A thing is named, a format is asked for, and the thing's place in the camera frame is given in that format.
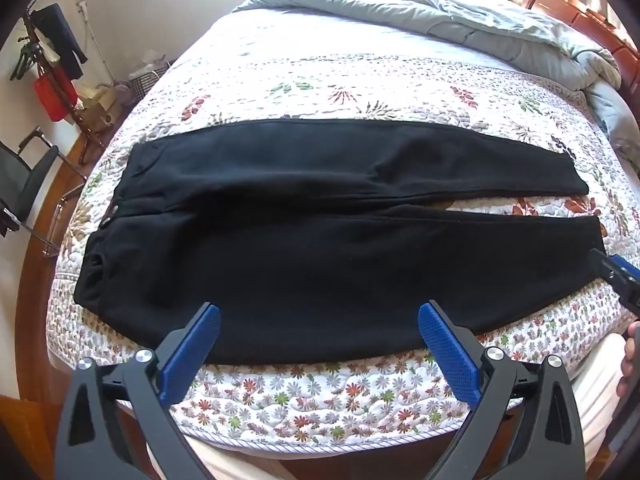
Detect red bag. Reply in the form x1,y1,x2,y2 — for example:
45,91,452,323
34,67,79,122

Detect person's pale pink clothing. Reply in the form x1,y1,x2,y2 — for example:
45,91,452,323
190,330,632,480

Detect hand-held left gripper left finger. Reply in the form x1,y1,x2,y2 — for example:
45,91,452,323
54,302,222,480

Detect person's right hand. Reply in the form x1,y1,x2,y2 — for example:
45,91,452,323
616,321,640,398

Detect wooden coat rack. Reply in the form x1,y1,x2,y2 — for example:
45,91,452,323
20,5,108,151

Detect beige cardboard box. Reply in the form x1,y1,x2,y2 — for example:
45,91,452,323
75,85,132,132

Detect black hanging garment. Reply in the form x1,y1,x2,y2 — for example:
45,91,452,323
32,3,89,80

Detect black pants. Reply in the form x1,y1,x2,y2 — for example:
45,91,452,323
73,119,608,365

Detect grey comforter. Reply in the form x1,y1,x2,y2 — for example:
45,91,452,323
232,0,640,181

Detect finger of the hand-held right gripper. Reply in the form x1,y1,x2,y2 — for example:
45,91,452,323
587,247,640,318

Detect black chair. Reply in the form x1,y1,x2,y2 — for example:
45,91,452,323
0,127,88,258

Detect wire basket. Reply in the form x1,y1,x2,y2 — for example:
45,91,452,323
129,62,171,102

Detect wooden headboard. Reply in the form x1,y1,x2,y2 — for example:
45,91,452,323
520,0,640,111

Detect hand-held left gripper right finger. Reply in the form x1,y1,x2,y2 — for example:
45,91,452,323
417,300,587,480

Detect floral quilted bedspread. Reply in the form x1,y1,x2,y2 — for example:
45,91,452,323
46,10,640,448

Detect dark clothes hangers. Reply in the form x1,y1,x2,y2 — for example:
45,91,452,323
10,42,42,82

